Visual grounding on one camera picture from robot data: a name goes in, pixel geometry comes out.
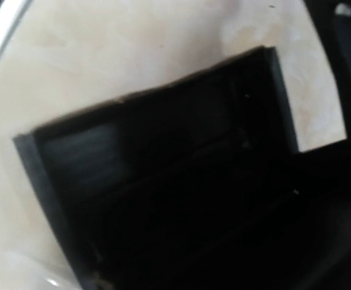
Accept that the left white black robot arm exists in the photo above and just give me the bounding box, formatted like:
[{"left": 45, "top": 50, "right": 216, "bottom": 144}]
[{"left": 304, "top": 1, "right": 351, "bottom": 139}]

